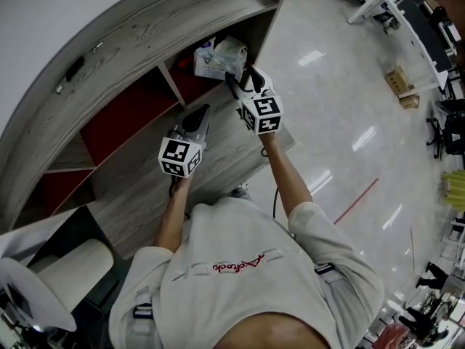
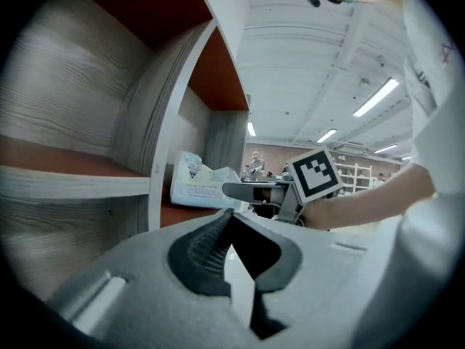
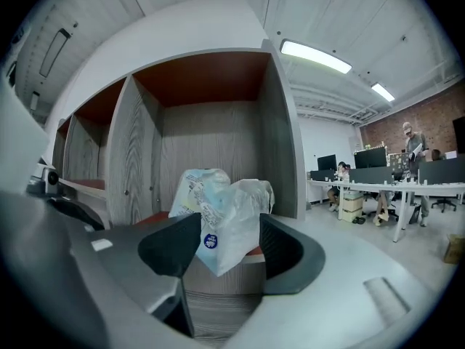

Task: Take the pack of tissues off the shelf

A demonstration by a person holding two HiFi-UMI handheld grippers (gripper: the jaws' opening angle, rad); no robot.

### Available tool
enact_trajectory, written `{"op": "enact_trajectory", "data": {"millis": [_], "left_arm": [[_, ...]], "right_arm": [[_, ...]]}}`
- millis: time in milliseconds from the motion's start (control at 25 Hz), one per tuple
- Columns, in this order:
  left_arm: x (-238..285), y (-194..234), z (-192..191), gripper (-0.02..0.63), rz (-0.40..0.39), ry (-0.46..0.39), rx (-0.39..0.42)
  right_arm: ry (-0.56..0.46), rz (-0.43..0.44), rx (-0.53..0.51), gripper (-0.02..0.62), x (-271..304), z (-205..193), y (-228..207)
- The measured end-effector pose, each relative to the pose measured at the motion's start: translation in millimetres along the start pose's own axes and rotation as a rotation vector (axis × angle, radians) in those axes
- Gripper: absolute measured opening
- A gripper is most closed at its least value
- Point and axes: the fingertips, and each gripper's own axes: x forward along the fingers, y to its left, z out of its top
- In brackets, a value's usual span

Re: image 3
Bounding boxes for white long office table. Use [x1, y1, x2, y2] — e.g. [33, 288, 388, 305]
[307, 179, 465, 243]

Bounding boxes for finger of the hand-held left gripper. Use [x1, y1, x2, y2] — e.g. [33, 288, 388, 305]
[46, 196, 110, 233]

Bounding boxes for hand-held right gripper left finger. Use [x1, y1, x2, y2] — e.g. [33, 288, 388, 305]
[70, 212, 203, 338]

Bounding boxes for beige storage crate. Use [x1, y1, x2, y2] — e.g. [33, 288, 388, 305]
[343, 190, 364, 222]

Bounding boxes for black computer monitor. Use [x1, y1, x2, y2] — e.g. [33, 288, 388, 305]
[354, 146, 388, 169]
[317, 153, 337, 172]

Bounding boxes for black office chair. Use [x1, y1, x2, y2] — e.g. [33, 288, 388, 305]
[431, 196, 457, 214]

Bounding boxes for white plastic wipes packet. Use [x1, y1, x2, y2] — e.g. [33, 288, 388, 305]
[168, 167, 275, 278]

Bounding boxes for unlit ceiling light fixture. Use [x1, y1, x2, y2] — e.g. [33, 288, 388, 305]
[38, 27, 73, 79]

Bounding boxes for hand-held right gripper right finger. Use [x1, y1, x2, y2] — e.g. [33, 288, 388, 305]
[225, 212, 437, 349]

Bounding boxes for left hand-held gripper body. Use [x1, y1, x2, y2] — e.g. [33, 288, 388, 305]
[27, 162, 62, 197]

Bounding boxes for sticker covered laptop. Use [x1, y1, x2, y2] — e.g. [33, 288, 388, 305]
[388, 153, 410, 170]

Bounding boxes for long ceiling light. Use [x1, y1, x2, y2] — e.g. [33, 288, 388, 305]
[370, 81, 396, 102]
[279, 39, 352, 74]

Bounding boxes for cardboard box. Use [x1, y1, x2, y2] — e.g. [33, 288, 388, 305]
[443, 233, 465, 265]

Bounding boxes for dark table partition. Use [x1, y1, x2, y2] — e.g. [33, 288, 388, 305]
[417, 158, 465, 185]
[310, 169, 341, 182]
[349, 167, 393, 185]

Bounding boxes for black wall television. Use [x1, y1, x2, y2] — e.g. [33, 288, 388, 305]
[452, 116, 465, 156]

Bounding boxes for wooden cubby shelf unit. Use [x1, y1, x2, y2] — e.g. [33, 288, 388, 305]
[50, 38, 309, 298]

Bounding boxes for grey wood-grain board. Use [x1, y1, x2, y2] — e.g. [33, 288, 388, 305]
[181, 291, 262, 341]

